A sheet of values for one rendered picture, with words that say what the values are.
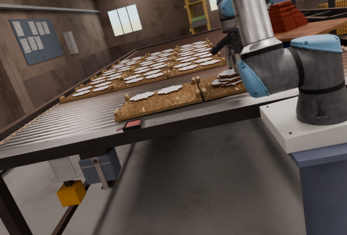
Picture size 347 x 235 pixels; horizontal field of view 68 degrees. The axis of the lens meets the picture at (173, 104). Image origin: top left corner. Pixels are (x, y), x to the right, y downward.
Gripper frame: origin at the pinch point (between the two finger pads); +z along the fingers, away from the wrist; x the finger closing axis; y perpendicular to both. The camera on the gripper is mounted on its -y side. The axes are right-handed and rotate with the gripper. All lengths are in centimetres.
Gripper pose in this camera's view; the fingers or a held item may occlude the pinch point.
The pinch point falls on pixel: (233, 71)
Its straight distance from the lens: 129.6
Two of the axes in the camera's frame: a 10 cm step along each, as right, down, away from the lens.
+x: -0.6, -3.0, 9.5
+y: 9.7, -2.5, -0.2
